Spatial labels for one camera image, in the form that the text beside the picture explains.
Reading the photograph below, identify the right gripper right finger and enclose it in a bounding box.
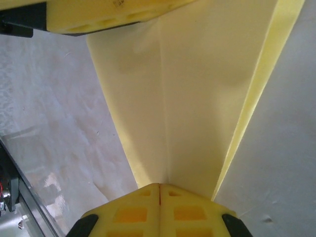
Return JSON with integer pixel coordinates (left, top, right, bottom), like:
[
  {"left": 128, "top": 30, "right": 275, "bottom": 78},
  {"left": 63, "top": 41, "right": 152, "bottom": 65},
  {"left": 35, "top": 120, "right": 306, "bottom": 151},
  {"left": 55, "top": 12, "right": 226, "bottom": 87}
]
[{"left": 160, "top": 184, "right": 255, "bottom": 237}]

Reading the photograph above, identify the aluminium front frame rail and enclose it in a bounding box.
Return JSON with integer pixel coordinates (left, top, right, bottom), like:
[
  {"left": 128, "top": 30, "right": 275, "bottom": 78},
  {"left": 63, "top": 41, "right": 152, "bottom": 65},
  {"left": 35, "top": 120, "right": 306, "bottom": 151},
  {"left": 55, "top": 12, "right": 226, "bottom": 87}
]
[{"left": 0, "top": 134, "right": 66, "bottom": 237}]

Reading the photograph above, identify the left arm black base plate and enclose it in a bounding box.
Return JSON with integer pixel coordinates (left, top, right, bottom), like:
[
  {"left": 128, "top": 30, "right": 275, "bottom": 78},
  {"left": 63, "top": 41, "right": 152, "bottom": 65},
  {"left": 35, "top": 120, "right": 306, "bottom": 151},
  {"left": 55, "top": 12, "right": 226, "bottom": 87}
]
[{"left": 0, "top": 138, "right": 19, "bottom": 213}]

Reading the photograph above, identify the sheet metal shelf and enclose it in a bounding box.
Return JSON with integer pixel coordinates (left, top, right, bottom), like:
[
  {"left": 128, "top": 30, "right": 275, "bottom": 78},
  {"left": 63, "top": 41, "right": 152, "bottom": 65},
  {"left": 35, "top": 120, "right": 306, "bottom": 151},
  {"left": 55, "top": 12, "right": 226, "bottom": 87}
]
[{"left": 0, "top": 209, "right": 52, "bottom": 237}]

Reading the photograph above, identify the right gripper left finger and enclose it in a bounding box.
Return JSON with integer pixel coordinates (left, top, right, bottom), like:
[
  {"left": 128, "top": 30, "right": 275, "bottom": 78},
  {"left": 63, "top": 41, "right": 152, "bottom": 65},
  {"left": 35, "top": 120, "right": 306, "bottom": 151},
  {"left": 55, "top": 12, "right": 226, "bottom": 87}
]
[{"left": 65, "top": 183, "right": 161, "bottom": 237}]

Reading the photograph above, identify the yellow cloth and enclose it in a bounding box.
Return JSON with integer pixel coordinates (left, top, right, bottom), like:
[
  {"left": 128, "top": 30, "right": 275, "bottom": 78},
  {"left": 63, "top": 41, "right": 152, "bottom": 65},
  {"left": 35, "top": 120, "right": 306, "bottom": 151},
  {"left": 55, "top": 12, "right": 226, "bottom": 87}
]
[{"left": 86, "top": 0, "right": 306, "bottom": 202}]

